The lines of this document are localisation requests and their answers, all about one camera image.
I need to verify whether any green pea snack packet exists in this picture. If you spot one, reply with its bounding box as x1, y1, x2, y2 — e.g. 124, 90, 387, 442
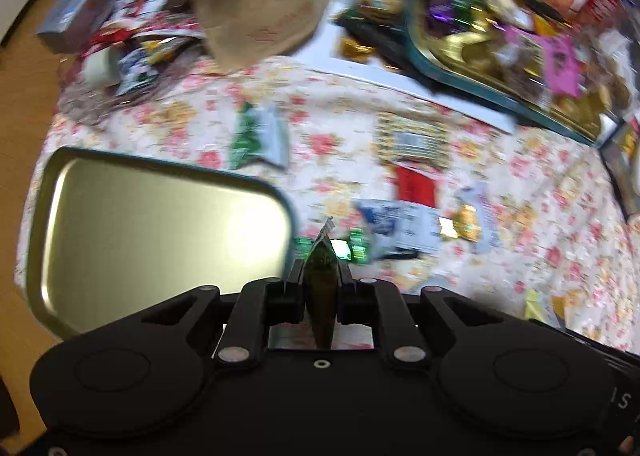
303, 218, 340, 350

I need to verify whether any red white wafer packet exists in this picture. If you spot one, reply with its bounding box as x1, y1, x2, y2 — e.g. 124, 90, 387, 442
395, 164, 437, 208

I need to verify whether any green white snack packet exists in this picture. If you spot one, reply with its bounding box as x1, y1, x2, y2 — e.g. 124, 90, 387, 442
229, 102, 290, 170

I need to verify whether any green foil candy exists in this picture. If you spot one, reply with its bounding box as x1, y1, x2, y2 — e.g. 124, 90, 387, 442
294, 229, 371, 265

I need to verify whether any blue white candy packet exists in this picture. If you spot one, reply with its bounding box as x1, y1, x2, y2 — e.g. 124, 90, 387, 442
354, 199, 442, 260

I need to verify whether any floral tablecloth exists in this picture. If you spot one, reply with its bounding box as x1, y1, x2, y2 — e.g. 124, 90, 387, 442
13, 54, 640, 354

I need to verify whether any gold wrapped candy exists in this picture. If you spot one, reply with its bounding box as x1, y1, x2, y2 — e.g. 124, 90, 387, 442
438, 204, 482, 243

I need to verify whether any yellow patterned biscuit packet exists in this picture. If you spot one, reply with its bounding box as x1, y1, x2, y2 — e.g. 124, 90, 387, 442
375, 112, 450, 170

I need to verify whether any white hawthorn candy bar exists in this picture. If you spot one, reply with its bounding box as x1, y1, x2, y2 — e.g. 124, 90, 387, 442
458, 182, 501, 255

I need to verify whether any gold metal tray lid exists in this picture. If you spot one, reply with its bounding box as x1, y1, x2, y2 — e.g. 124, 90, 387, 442
25, 147, 295, 339

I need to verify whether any white flat board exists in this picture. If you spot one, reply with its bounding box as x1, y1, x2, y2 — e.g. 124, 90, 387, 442
290, 0, 518, 135

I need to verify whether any gold coin chocolate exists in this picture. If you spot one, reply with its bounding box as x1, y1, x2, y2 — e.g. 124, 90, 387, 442
338, 36, 375, 64

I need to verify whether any clear glass snack dish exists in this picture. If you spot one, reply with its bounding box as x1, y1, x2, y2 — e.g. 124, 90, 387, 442
55, 11, 204, 126

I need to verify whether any gold teal snack tin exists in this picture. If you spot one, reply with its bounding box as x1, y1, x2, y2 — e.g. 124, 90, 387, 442
406, 0, 622, 146

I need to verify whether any roll of tape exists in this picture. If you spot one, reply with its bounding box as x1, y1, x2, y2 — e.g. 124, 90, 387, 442
81, 46, 122, 89

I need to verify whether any pink snack packet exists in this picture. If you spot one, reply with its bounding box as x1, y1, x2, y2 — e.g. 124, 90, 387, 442
540, 35, 580, 98

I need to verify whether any grey cardboard box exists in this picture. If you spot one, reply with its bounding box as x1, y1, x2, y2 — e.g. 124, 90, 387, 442
37, 0, 118, 54

